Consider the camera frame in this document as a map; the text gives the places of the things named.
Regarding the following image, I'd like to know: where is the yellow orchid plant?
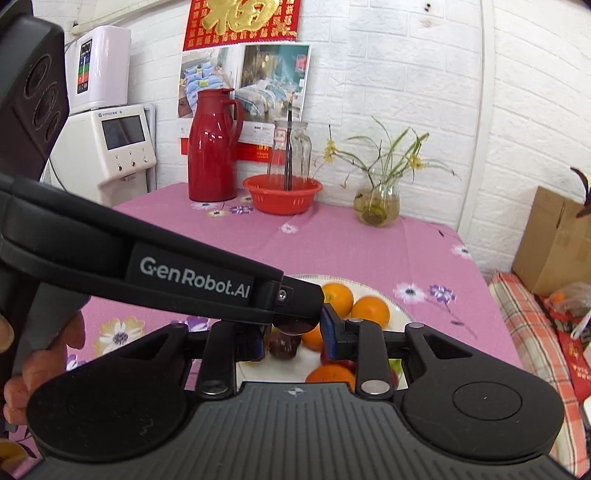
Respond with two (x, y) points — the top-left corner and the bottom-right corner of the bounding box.
(314, 116), (462, 195)

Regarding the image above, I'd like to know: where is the red plastic basket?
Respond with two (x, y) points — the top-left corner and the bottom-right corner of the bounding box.
(243, 174), (324, 216)

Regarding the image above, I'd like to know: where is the large orange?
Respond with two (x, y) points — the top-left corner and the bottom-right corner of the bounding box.
(351, 295), (391, 329)
(322, 282), (355, 315)

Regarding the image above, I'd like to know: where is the wall calendar poster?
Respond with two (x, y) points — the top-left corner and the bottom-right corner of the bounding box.
(175, 0), (311, 163)

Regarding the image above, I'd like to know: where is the small dark plum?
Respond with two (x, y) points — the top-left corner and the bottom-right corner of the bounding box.
(268, 331), (303, 361)

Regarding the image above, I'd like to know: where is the white wall pipe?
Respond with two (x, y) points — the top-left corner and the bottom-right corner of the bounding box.
(457, 0), (492, 236)

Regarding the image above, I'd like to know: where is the red thermos jug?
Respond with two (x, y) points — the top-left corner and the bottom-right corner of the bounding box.
(188, 89), (245, 202)

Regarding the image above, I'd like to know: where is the white wall water purifier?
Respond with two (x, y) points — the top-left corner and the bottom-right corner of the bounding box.
(65, 25), (132, 114)

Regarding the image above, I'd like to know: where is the cardboard box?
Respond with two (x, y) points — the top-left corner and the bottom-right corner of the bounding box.
(512, 186), (591, 296)

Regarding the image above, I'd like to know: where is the person's left hand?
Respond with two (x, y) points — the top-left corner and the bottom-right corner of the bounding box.
(0, 311), (87, 428)

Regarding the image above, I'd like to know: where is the red checked cloth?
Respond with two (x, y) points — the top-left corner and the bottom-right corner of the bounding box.
(488, 271), (591, 476)

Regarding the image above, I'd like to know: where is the glass vase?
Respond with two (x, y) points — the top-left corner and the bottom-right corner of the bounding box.
(353, 178), (401, 227)

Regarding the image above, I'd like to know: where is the small tangerine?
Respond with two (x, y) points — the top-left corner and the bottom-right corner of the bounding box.
(301, 325), (324, 352)
(305, 364), (357, 391)

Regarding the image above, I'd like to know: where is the glass pitcher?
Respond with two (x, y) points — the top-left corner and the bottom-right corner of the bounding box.
(267, 120), (310, 188)

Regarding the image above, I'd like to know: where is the purple leaf plant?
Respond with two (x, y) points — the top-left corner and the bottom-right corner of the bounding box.
(570, 167), (591, 217)

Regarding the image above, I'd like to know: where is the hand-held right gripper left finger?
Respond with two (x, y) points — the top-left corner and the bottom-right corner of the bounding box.
(111, 318), (267, 400)

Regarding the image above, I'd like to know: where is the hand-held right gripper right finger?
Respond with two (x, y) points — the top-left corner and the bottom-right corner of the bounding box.
(320, 302), (527, 398)

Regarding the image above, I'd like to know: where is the dark stirring rod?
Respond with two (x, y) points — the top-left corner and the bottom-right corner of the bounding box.
(285, 104), (294, 191)

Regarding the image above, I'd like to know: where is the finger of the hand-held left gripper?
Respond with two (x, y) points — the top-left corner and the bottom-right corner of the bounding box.
(272, 274), (324, 335)

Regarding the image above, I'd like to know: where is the clear plastic bag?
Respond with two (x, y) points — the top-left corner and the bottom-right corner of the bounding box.
(545, 282), (591, 342)

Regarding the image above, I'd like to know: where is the pink floral tablecloth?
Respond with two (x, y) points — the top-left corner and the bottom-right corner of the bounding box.
(0, 182), (525, 480)

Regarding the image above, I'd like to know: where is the white water dispenser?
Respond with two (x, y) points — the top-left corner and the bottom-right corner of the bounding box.
(39, 104), (158, 208)

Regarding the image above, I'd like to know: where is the white plate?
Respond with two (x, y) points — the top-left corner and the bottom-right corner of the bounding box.
(235, 275), (416, 393)

